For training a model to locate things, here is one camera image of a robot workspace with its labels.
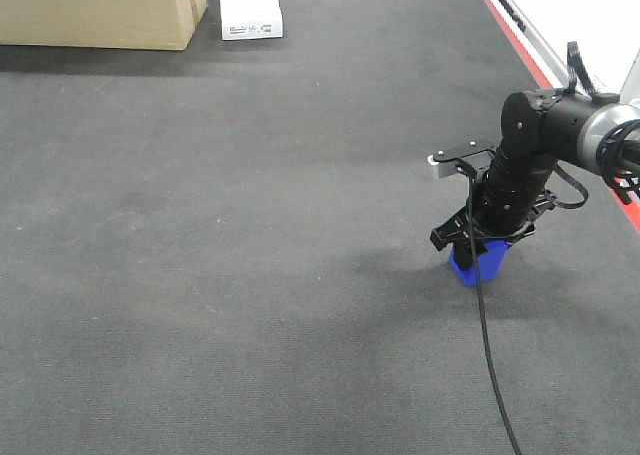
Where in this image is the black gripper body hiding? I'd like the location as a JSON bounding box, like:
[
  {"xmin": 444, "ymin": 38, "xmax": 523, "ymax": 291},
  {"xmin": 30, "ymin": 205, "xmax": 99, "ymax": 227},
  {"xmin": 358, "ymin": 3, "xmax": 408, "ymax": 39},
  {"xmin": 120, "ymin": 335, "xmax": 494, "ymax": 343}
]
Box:
[{"xmin": 430, "ymin": 174, "xmax": 555, "ymax": 267}]

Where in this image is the white glass guard panel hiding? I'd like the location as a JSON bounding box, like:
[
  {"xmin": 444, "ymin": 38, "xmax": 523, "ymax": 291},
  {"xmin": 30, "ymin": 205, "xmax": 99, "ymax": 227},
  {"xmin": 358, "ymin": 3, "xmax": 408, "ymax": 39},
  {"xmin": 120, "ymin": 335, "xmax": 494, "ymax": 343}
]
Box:
[{"xmin": 479, "ymin": 0, "xmax": 640, "ymax": 96}]

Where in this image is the large cardboard box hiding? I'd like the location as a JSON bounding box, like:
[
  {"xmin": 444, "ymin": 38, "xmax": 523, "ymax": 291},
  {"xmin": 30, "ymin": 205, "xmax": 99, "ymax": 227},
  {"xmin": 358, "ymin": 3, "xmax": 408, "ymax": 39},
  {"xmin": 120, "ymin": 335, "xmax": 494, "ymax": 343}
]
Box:
[{"xmin": 1, "ymin": 0, "xmax": 207, "ymax": 51}]

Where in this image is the long white flat box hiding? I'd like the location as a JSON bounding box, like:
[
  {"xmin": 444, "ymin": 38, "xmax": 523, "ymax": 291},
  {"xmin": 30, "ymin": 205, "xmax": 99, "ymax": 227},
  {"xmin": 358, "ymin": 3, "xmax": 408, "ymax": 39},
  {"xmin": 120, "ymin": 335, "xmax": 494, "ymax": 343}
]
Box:
[{"xmin": 219, "ymin": 0, "xmax": 284, "ymax": 41}]

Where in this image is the blue plastic bottle part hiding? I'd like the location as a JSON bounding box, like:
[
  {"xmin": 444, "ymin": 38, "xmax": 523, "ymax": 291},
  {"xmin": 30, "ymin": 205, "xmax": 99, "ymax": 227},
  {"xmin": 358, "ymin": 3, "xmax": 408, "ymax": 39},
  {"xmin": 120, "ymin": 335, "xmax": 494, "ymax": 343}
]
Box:
[{"xmin": 448, "ymin": 240, "xmax": 510, "ymax": 286}]

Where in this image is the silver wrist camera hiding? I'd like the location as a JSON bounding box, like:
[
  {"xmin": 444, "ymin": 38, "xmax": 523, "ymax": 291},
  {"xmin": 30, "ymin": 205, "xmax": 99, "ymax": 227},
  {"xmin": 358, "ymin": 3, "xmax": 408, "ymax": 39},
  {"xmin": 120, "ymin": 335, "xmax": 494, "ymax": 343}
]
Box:
[{"xmin": 427, "ymin": 139, "xmax": 496, "ymax": 179}]

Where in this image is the black camera cable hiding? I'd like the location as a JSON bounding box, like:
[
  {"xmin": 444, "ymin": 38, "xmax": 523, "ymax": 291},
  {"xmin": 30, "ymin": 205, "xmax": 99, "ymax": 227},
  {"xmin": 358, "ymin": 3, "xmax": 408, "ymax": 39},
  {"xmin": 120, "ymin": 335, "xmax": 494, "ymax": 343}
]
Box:
[{"xmin": 449, "ymin": 154, "xmax": 591, "ymax": 455}]

